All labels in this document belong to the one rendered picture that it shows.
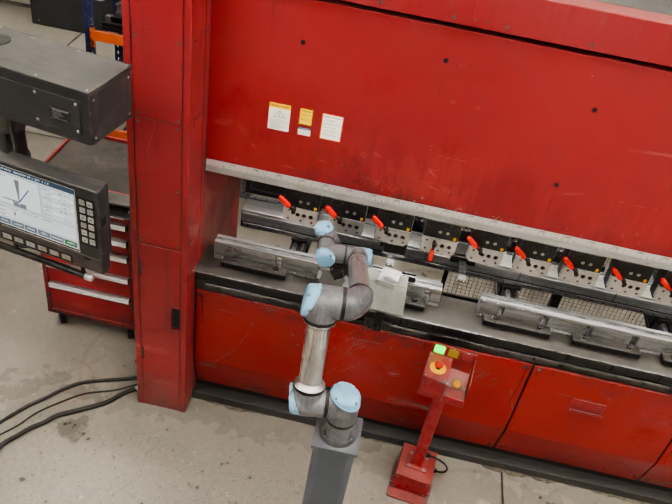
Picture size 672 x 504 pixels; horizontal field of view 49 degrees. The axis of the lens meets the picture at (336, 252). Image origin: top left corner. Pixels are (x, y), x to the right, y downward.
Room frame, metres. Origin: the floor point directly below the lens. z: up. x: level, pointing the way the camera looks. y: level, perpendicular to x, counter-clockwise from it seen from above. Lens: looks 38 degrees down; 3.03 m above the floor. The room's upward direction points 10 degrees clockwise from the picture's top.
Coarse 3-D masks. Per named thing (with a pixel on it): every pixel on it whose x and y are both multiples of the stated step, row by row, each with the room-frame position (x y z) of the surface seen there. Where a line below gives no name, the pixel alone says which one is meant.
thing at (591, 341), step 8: (576, 336) 2.45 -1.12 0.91; (576, 344) 2.42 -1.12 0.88; (584, 344) 2.42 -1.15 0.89; (592, 344) 2.41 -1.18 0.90; (600, 344) 2.42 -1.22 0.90; (608, 344) 2.43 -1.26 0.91; (616, 344) 2.44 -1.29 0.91; (624, 344) 2.45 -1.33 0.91; (608, 352) 2.41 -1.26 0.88; (616, 352) 2.41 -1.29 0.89; (624, 352) 2.40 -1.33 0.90; (632, 352) 2.41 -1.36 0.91
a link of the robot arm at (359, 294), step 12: (348, 252) 2.25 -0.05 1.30; (360, 252) 2.24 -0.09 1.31; (372, 252) 2.27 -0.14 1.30; (348, 264) 2.19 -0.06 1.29; (360, 264) 2.14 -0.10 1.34; (360, 276) 2.04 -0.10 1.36; (348, 288) 1.91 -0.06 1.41; (360, 288) 1.93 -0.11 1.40; (348, 300) 1.85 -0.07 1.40; (360, 300) 1.87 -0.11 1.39; (372, 300) 1.93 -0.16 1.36; (348, 312) 1.83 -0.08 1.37; (360, 312) 1.85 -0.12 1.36
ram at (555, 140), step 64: (256, 0) 2.56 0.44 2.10; (320, 0) 2.56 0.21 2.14; (256, 64) 2.56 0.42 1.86; (320, 64) 2.55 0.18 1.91; (384, 64) 2.53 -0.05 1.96; (448, 64) 2.52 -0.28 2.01; (512, 64) 2.50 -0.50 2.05; (576, 64) 2.49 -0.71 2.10; (640, 64) 2.49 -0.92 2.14; (256, 128) 2.56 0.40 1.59; (384, 128) 2.53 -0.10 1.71; (448, 128) 2.51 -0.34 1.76; (512, 128) 2.50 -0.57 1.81; (576, 128) 2.48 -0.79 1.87; (640, 128) 2.47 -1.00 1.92; (320, 192) 2.54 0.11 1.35; (384, 192) 2.53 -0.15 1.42; (448, 192) 2.51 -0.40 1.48; (512, 192) 2.49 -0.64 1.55; (576, 192) 2.48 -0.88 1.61; (640, 192) 2.46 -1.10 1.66
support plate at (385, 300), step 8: (368, 272) 2.52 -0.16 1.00; (376, 272) 2.53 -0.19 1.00; (400, 280) 2.50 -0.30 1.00; (376, 288) 2.42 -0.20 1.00; (384, 288) 2.43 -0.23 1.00; (400, 288) 2.45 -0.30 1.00; (376, 296) 2.36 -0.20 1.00; (384, 296) 2.37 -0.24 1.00; (392, 296) 2.38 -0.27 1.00; (400, 296) 2.39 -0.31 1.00; (376, 304) 2.31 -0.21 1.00; (384, 304) 2.32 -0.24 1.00; (392, 304) 2.33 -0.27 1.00; (400, 304) 2.34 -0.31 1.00; (384, 312) 2.28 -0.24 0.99; (392, 312) 2.28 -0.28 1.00; (400, 312) 2.29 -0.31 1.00
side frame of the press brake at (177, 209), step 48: (144, 0) 2.38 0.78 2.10; (192, 0) 2.37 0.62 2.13; (144, 48) 2.38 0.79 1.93; (192, 48) 2.37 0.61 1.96; (144, 96) 2.38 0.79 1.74; (192, 96) 2.39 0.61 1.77; (144, 144) 2.38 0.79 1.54; (192, 144) 2.40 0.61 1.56; (144, 192) 2.38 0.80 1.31; (192, 192) 2.42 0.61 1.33; (144, 240) 2.38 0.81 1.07; (192, 240) 2.43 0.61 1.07; (144, 288) 2.38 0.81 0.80; (192, 288) 2.44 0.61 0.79; (144, 336) 2.38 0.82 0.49; (192, 336) 2.46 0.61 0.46; (144, 384) 2.38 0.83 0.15; (192, 384) 2.48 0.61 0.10
